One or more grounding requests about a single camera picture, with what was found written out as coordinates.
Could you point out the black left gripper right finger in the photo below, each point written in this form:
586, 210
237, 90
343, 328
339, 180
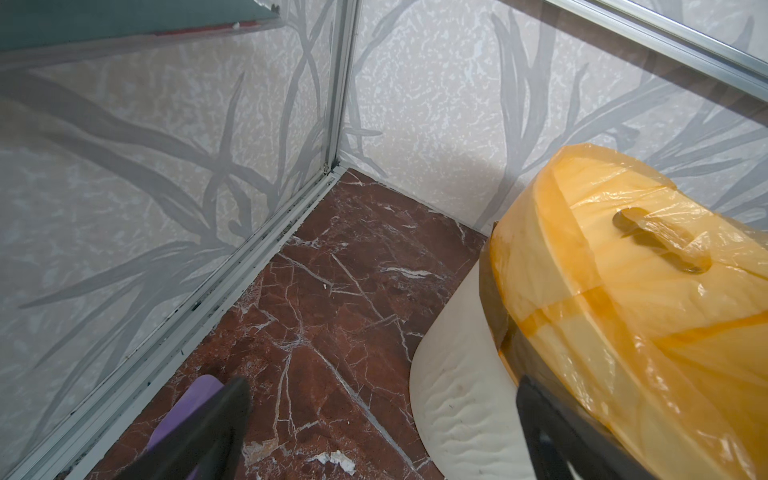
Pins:
563, 444

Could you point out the yellow bin liner bag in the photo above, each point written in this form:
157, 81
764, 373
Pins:
639, 306

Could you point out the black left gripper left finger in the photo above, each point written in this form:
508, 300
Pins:
206, 445

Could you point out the white plastic trash bin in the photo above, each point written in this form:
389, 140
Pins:
463, 399

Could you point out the purple silicone spatula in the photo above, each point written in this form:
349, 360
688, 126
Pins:
200, 391

